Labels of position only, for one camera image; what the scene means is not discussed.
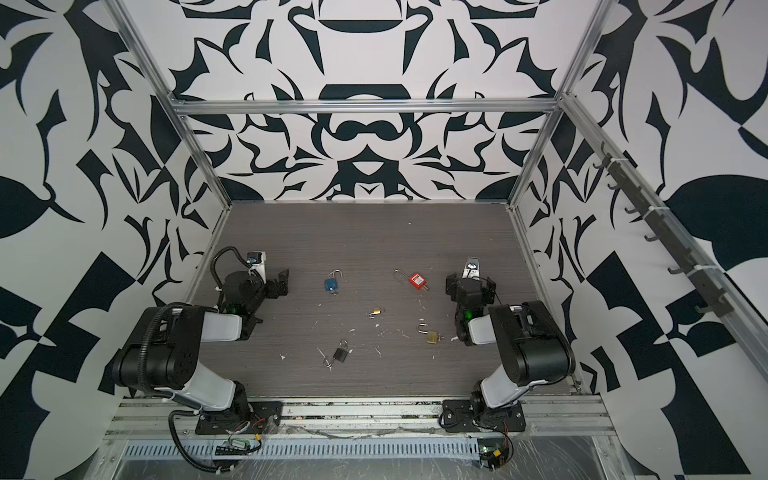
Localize right green circuit board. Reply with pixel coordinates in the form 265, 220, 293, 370
479, 442, 514, 470

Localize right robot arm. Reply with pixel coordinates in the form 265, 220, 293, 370
445, 273, 575, 414

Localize white slotted cable duct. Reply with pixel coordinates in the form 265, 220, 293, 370
122, 437, 481, 461

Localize green circuit board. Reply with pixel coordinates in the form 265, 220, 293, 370
479, 442, 514, 470
215, 435, 262, 456

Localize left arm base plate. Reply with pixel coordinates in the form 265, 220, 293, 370
195, 401, 284, 435

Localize red padlock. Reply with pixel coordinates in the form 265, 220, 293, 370
393, 269, 429, 291

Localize black padlock with keys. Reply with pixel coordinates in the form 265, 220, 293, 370
321, 339, 351, 369

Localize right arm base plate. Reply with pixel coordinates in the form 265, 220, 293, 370
438, 400, 527, 433

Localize large brass padlock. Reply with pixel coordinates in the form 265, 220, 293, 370
417, 323, 441, 345

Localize aluminium mounting rail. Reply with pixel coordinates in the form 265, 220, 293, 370
104, 394, 616, 439

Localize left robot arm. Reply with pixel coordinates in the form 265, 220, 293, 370
111, 246, 290, 425

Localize left green circuit board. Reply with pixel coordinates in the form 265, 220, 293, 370
215, 435, 262, 456

